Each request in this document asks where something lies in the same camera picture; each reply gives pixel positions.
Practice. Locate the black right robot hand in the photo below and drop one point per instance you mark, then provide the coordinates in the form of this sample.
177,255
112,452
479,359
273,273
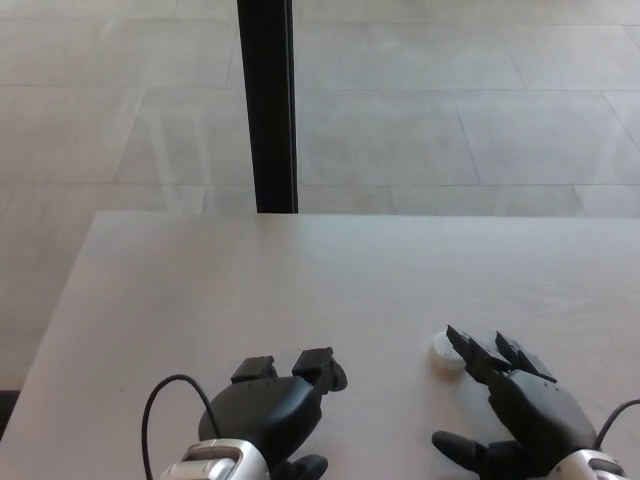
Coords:
540,410

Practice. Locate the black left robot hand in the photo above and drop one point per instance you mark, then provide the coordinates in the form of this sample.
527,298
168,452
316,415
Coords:
265,410

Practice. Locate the white screw cap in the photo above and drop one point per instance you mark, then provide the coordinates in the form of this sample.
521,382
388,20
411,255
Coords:
442,357

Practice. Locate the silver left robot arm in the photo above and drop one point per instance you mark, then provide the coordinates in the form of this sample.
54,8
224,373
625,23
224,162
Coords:
225,462

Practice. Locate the black vertical window post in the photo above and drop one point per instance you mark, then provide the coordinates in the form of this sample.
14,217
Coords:
270,105

